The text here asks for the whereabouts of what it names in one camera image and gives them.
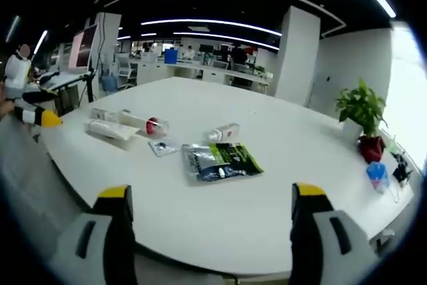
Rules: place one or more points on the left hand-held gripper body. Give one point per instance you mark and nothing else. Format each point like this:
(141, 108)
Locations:
(16, 74)

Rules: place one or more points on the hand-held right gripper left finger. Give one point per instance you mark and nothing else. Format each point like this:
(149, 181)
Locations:
(100, 251)

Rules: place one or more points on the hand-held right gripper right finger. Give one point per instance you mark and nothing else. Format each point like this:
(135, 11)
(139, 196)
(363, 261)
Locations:
(320, 251)

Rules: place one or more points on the small white skincare box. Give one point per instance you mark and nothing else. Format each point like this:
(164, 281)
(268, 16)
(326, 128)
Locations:
(103, 114)

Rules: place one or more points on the white skincare tube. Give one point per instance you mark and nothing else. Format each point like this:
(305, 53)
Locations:
(111, 130)
(133, 119)

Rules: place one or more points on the clear skincare jar red cap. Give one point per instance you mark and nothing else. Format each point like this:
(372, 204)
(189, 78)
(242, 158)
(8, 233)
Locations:
(156, 127)

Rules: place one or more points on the small skincare sachet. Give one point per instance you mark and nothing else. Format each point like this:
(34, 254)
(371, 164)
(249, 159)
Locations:
(164, 147)

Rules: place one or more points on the green and black pouch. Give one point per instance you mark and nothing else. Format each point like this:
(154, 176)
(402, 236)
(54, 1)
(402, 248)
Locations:
(220, 161)

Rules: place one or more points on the white skincare bottle red label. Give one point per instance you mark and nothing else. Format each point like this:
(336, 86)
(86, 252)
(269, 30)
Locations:
(223, 131)

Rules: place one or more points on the blue storage bin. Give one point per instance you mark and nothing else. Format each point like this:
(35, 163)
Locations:
(171, 56)

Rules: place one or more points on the slanted white side desk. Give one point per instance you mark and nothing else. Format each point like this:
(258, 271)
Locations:
(63, 79)

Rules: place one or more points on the pink monitor screen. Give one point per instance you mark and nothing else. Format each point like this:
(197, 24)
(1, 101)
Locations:
(81, 48)

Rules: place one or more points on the blue water jug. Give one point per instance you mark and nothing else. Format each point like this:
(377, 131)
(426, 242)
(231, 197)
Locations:
(107, 82)

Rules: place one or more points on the small black gadget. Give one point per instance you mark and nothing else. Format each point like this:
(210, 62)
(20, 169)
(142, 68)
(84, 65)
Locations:
(401, 169)

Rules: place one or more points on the dark red plant pot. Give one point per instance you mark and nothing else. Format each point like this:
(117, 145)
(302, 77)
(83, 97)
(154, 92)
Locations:
(372, 148)

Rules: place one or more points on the green plant in white pot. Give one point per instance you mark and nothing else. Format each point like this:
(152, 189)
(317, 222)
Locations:
(362, 104)

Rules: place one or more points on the long white office desk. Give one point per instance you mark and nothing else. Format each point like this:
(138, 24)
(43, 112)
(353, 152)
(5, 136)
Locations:
(213, 70)

